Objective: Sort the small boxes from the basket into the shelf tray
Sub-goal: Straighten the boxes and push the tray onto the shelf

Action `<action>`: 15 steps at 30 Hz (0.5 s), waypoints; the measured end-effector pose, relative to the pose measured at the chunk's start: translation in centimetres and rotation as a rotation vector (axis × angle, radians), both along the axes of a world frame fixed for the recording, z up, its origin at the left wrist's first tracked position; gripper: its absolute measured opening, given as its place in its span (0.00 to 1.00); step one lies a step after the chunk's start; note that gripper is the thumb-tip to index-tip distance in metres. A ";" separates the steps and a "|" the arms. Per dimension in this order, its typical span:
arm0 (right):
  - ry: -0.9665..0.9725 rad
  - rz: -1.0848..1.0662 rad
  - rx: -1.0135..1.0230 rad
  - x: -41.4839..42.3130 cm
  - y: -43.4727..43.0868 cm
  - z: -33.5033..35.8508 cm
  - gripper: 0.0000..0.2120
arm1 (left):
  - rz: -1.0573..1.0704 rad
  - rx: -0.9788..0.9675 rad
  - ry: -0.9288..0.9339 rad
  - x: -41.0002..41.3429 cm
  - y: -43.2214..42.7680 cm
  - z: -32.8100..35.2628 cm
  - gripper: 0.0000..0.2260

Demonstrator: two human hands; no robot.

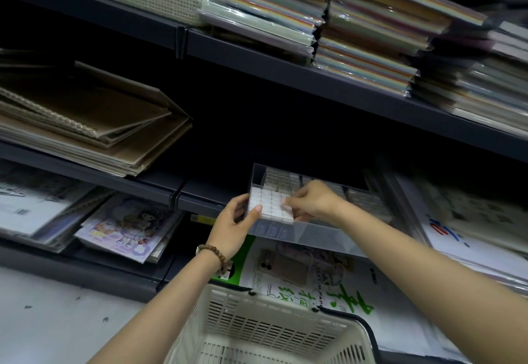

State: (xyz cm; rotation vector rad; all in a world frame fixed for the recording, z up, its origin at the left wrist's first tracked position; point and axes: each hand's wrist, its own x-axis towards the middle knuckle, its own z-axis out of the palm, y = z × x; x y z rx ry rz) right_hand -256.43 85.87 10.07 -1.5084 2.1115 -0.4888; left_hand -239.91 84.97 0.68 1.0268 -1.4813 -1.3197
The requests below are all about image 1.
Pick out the person's left hand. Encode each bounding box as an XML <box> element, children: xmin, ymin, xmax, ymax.
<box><xmin>206</xmin><ymin>193</ymin><xmax>263</xmax><ymax>259</ymax></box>

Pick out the person's right hand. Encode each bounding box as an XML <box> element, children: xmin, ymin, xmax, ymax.
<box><xmin>281</xmin><ymin>180</ymin><xmax>347</xmax><ymax>222</ymax></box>

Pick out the clear plastic divided tray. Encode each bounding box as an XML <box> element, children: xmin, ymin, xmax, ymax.
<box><xmin>246</xmin><ymin>163</ymin><xmax>397</xmax><ymax>259</ymax></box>

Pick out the beige plastic shopping basket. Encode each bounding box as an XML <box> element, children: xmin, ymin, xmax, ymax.
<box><xmin>164</xmin><ymin>283</ymin><xmax>380</xmax><ymax>364</ymax></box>

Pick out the person's right forearm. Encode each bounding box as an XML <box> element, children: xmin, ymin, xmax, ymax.
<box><xmin>334</xmin><ymin>201</ymin><xmax>528</xmax><ymax>364</ymax></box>

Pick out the person's left forearm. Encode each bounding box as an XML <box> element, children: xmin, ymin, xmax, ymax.
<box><xmin>89</xmin><ymin>252</ymin><xmax>226</xmax><ymax>364</ymax></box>

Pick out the purple cartoon cover book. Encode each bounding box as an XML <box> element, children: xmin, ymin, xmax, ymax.
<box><xmin>74</xmin><ymin>194</ymin><xmax>184</xmax><ymax>264</ymax></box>

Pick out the green and white paper pack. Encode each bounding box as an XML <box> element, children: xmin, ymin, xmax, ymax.
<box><xmin>210</xmin><ymin>235</ymin><xmax>446</xmax><ymax>356</ymax></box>

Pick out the white poster paper stack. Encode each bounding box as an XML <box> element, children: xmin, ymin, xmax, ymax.
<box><xmin>365</xmin><ymin>161</ymin><xmax>528</xmax><ymax>282</ymax></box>

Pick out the brown sketchbook stack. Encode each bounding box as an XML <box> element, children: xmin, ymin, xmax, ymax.
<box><xmin>0</xmin><ymin>50</ymin><xmax>194</xmax><ymax>178</ymax></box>

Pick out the spiral sketch pad stack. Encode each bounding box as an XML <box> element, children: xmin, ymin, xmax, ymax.
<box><xmin>0</xmin><ymin>161</ymin><xmax>114</xmax><ymax>253</ymax></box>

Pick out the dark metal shelf unit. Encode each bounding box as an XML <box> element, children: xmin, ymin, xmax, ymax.
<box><xmin>0</xmin><ymin>0</ymin><xmax>528</xmax><ymax>360</ymax></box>

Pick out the wooden bead bracelet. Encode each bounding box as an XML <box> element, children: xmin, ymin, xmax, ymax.
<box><xmin>196</xmin><ymin>243</ymin><xmax>230</xmax><ymax>276</ymax></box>

